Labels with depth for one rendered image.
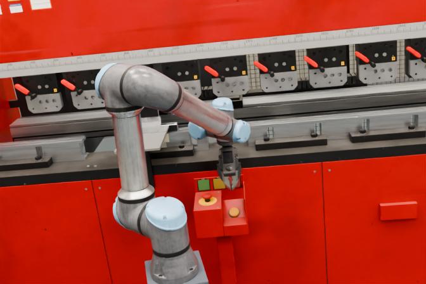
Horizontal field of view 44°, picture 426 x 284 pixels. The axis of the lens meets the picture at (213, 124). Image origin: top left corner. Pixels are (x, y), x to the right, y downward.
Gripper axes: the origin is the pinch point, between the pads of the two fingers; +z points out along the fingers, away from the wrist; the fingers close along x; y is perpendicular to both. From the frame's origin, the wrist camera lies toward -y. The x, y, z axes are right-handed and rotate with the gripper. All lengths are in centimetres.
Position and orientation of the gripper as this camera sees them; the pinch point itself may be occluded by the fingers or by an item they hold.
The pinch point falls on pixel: (231, 187)
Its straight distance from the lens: 202.7
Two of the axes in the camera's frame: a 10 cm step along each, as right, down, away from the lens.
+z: 1.1, 9.1, 4.1
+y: 0.2, -4.1, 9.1
